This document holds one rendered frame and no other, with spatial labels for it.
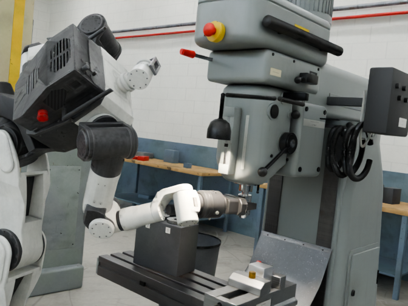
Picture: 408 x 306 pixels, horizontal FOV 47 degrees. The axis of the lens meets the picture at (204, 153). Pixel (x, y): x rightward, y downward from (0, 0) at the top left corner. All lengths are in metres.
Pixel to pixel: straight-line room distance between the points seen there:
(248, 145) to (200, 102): 6.00
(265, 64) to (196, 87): 6.15
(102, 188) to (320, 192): 0.86
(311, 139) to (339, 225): 0.37
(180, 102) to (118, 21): 2.38
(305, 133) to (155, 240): 0.70
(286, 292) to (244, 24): 0.87
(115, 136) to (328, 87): 0.82
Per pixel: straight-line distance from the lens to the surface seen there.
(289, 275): 1.87
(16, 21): 2.96
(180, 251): 1.78
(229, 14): 1.41
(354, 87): 1.95
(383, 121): 1.57
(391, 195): 5.28
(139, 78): 1.40
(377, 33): 6.07
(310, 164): 1.67
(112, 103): 1.38
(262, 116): 1.46
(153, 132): 8.17
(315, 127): 1.67
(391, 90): 1.58
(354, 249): 1.93
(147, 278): 1.78
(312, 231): 1.88
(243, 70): 1.45
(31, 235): 1.67
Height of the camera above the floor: 1.48
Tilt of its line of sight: 3 degrees down
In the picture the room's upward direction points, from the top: 6 degrees clockwise
